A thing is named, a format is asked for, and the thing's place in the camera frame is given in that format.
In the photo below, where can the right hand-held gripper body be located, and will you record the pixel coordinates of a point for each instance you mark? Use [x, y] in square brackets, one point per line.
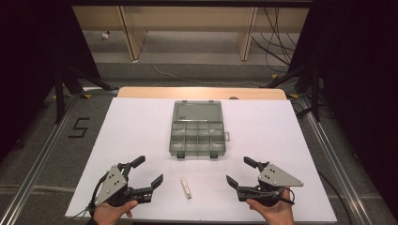
[275, 178]

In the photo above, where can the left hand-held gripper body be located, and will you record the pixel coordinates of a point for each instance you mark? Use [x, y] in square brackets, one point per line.
[113, 183]

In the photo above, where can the small white metal stick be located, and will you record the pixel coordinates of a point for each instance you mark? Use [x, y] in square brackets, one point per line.
[186, 187]

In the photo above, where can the clear grey compartment box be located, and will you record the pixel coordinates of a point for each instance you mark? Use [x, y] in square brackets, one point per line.
[197, 129]

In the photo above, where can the person's left hand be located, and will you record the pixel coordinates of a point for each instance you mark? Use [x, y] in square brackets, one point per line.
[110, 214]

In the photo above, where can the person's right hand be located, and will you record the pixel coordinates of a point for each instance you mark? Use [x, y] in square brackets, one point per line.
[277, 212]

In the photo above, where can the white table sheet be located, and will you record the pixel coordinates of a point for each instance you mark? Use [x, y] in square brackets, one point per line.
[256, 131]

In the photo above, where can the light wooden table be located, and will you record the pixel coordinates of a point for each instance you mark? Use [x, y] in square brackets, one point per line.
[200, 92]

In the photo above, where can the black metal stand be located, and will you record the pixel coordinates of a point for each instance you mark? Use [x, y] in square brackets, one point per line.
[59, 93]
[314, 90]

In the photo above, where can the small white plug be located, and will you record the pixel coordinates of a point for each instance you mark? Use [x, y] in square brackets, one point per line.
[105, 35]

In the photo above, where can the aluminium floor rail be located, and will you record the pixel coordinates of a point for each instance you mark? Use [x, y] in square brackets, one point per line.
[339, 168]
[34, 170]

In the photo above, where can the light wooden desk frame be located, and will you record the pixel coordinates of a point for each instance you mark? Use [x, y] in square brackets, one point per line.
[247, 34]

